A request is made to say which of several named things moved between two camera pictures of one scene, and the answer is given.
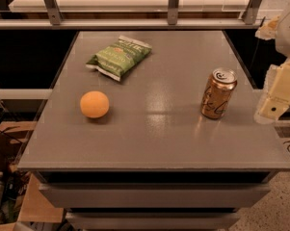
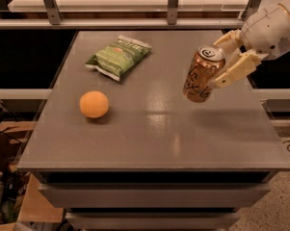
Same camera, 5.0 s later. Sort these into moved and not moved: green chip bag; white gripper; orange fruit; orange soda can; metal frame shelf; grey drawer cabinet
Moved: white gripper; orange soda can
Not moved: green chip bag; orange fruit; grey drawer cabinet; metal frame shelf
